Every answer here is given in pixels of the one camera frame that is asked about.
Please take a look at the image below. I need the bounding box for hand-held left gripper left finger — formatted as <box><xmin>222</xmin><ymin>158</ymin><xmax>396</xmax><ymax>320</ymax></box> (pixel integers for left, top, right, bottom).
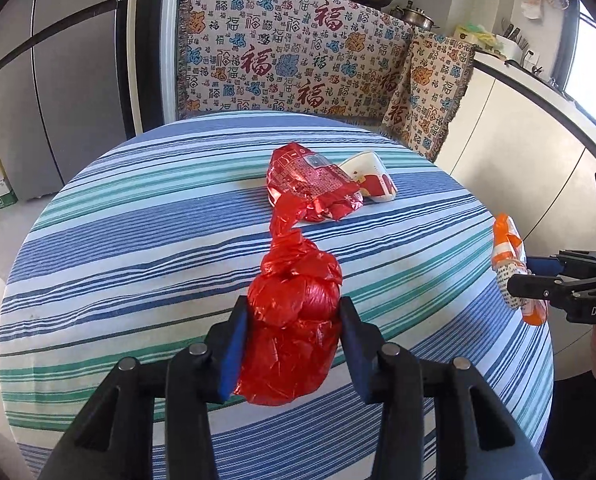
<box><xmin>36</xmin><ymin>296</ymin><xmax>251</xmax><ymax>480</ymax></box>

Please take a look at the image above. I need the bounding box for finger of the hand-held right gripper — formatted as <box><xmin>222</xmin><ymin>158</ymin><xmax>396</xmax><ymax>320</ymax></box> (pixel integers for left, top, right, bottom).
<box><xmin>507</xmin><ymin>272</ymin><xmax>596</xmax><ymax>307</ymax></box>
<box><xmin>525</xmin><ymin>251</ymin><xmax>596</xmax><ymax>277</ymax></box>

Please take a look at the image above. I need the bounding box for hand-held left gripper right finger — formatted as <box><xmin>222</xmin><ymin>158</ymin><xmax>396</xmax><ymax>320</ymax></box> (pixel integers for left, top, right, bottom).
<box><xmin>339</xmin><ymin>296</ymin><xmax>554</xmax><ymax>480</ymax></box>

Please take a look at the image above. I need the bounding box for orange white wrapper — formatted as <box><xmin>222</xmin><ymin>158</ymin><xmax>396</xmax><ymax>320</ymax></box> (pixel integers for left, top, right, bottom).
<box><xmin>492</xmin><ymin>212</ymin><xmax>549</xmax><ymax>326</ymax></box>

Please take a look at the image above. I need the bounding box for red plastic bag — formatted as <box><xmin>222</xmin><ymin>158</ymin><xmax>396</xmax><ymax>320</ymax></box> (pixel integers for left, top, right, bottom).
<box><xmin>233</xmin><ymin>192</ymin><xmax>343</xmax><ymax>407</ymax></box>

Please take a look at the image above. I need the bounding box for crushed white red paper cup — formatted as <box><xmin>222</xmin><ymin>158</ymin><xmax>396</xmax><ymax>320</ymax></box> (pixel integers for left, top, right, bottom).
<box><xmin>339</xmin><ymin>151</ymin><xmax>397</xmax><ymax>203</ymax></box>

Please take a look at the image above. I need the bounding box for red foil wrapper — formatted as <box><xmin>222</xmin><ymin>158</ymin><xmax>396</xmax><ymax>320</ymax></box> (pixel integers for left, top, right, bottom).
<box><xmin>265</xmin><ymin>142</ymin><xmax>365</xmax><ymax>225</ymax></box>

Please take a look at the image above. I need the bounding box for white kitchen cabinet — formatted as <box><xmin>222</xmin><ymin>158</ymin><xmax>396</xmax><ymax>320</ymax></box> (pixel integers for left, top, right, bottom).
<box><xmin>435</xmin><ymin>52</ymin><xmax>596</xmax><ymax>381</ymax></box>

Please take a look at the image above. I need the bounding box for blue striped tablecloth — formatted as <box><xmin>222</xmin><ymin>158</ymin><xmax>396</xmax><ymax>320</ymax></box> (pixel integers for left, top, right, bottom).
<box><xmin>0</xmin><ymin>111</ymin><xmax>555</xmax><ymax>480</ymax></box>

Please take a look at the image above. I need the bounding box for patterned sofa throw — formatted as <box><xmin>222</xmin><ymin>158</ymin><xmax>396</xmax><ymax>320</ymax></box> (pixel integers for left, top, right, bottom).
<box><xmin>178</xmin><ymin>0</ymin><xmax>413</xmax><ymax>121</ymax></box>
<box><xmin>380</xmin><ymin>27</ymin><xmax>476</xmax><ymax>162</ymax></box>

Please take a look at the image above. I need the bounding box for white utensil holder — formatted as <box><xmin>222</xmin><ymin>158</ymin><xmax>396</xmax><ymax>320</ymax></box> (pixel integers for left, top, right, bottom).
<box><xmin>498</xmin><ymin>17</ymin><xmax>531</xmax><ymax>63</ymax></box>

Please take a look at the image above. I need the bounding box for yellow green plastic bag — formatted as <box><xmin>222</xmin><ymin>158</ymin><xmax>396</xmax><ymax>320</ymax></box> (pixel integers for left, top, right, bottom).
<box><xmin>453</xmin><ymin>22</ymin><xmax>501</xmax><ymax>53</ymax></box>

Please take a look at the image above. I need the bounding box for white hanging item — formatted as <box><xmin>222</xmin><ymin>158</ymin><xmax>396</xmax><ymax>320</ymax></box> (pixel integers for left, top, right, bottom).
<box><xmin>520</xmin><ymin>0</ymin><xmax>571</xmax><ymax>21</ymax></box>

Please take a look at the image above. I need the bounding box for steel cooking pot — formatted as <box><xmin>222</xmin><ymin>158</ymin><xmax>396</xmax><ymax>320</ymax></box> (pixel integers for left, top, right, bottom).
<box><xmin>390</xmin><ymin>0</ymin><xmax>441</xmax><ymax>31</ymax></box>

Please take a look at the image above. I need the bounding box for grey refrigerator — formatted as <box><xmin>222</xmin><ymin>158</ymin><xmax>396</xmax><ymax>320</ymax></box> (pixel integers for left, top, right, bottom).
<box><xmin>0</xmin><ymin>0</ymin><xmax>136</xmax><ymax>201</ymax></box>

